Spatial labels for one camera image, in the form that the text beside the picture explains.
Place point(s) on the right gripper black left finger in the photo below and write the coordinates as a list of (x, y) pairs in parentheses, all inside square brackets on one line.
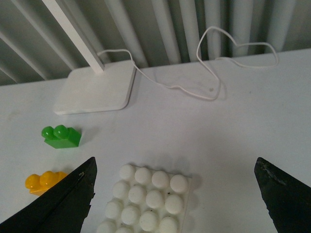
[(62, 209)]

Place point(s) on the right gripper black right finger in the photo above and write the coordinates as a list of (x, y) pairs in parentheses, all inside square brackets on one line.
[(287, 199)]

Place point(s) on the yellow toy block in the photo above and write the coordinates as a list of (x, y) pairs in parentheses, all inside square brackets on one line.
[(39, 184)]

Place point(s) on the green toy block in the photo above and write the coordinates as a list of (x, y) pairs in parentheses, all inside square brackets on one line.
[(61, 137)]

